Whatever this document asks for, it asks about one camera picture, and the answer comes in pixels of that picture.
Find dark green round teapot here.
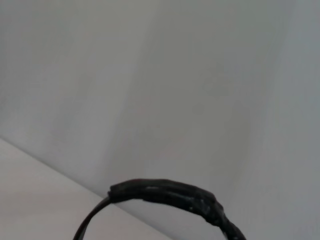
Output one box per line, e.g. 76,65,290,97
72,177,247,240

